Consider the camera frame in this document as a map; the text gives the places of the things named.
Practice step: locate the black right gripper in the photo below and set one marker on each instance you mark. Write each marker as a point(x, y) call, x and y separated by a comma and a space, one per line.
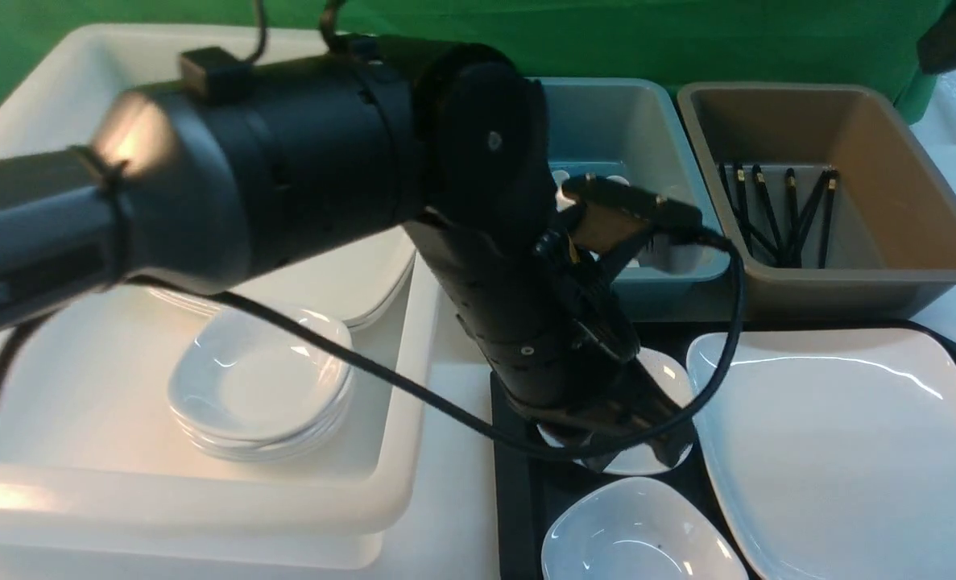
point(652, 387)

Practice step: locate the large white square plate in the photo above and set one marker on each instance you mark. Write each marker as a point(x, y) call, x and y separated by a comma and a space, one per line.
point(832, 453)

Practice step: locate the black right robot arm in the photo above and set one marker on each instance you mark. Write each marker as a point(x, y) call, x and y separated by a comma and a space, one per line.
point(238, 170)

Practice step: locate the top white square plate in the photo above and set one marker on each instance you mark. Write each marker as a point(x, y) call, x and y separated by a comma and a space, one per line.
point(354, 283)

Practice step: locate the black serving tray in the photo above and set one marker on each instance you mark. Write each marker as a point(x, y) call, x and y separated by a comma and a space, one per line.
point(531, 494)

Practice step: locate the teal plastic bin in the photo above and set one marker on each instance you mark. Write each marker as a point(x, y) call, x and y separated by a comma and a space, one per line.
point(629, 127)

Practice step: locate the brown plastic bin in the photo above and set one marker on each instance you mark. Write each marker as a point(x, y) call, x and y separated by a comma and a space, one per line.
point(892, 248)

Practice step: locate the large white plastic bin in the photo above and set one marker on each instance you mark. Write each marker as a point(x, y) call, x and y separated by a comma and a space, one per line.
point(92, 463)

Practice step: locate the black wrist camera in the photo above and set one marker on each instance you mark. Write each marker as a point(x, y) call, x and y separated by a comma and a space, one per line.
point(602, 214)

